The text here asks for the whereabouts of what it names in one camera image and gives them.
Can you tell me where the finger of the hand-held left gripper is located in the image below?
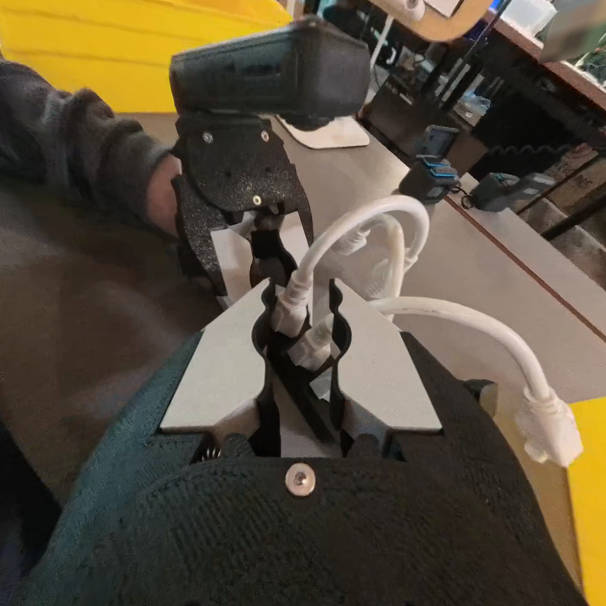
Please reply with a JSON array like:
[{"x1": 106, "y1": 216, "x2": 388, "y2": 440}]
[
  {"x1": 279, "y1": 218, "x2": 312, "y2": 266},
  {"x1": 211, "y1": 229, "x2": 266, "y2": 309}
]

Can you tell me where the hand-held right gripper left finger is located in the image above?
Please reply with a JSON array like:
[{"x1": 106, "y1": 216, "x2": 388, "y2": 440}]
[{"x1": 159, "y1": 279, "x2": 277, "y2": 448}]

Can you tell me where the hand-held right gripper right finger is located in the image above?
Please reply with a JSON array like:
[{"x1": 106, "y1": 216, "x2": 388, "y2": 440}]
[{"x1": 329, "y1": 278, "x2": 444, "y2": 443}]

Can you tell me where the person's left forearm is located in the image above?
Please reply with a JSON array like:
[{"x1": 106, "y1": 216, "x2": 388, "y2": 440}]
[{"x1": 0, "y1": 61, "x2": 174, "y2": 233}]

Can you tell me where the person's left hand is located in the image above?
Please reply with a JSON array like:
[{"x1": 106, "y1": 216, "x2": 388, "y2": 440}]
[{"x1": 146, "y1": 155, "x2": 184, "y2": 234}]

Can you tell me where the white document stand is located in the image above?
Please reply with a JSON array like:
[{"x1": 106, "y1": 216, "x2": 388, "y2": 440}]
[{"x1": 283, "y1": 0, "x2": 494, "y2": 150}]

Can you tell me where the black battery case blue trim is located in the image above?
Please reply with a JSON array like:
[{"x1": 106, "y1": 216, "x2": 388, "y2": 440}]
[{"x1": 399, "y1": 125, "x2": 463, "y2": 205}]

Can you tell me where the yellow plastic bin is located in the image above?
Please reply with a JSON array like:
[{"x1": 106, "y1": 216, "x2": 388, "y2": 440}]
[
  {"x1": 0, "y1": 0, "x2": 293, "y2": 115},
  {"x1": 567, "y1": 399, "x2": 606, "y2": 606}
]

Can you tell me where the black battery charger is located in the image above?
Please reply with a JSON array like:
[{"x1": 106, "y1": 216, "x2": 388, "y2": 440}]
[{"x1": 470, "y1": 172, "x2": 556, "y2": 214}]

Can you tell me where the wooden-top table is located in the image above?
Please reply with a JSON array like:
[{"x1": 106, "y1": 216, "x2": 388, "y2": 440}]
[{"x1": 492, "y1": 14, "x2": 606, "y2": 110}]

